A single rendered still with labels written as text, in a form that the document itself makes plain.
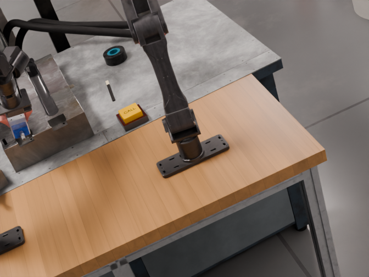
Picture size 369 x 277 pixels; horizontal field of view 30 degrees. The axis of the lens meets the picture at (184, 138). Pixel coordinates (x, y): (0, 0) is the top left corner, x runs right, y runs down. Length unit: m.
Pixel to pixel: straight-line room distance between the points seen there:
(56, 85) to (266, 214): 0.90
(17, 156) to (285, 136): 0.79
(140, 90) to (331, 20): 1.91
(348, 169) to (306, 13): 1.39
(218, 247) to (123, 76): 0.72
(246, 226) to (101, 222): 0.87
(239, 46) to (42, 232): 0.91
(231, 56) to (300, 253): 0.82
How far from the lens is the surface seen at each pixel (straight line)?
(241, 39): 2.33
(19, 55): 1.95
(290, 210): 2.61
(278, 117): 1.93
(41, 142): 2.08
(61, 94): 2.21
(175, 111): 1.79
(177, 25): 2.55
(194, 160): 1.84
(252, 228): 2.56
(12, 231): 1.90
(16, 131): 2.01
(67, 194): 1.94
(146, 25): 1.72
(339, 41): 3.74
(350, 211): 2.75
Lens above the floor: 1.94
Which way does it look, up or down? 36 degrees down
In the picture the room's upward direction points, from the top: 20 degrees counter-clockwise
